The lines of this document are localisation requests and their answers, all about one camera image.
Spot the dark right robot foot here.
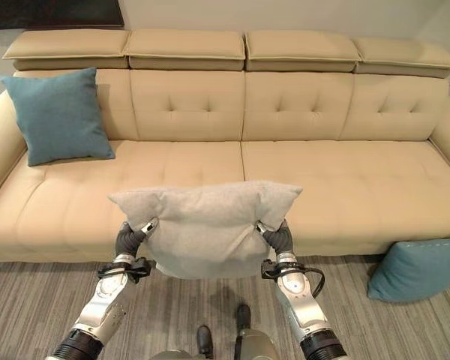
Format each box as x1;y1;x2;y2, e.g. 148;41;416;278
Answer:
235;304;252;332

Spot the light grey cushion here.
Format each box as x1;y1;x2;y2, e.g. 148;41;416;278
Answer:
107;180;304;280

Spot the dark left robot foot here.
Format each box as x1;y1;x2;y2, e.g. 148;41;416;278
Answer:
196;325;214;355

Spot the beige leather sofa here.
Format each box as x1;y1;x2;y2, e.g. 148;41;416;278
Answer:
0;28;450;268

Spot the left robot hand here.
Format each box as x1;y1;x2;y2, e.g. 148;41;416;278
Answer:
114;219;159;260

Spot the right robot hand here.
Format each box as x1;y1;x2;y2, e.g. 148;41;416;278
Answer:
254;218;295;256

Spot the teal square cushion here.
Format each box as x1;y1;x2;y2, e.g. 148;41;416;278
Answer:
0;67;116;167
367;237;450;303

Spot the silver robot body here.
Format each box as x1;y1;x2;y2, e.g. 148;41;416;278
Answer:
148;325;286;360

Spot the dark framed picture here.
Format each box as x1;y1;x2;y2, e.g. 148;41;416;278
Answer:
0;0;125;31

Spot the dark robot foot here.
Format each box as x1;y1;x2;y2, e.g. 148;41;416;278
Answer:
235;304;252;332
196;325;214;355

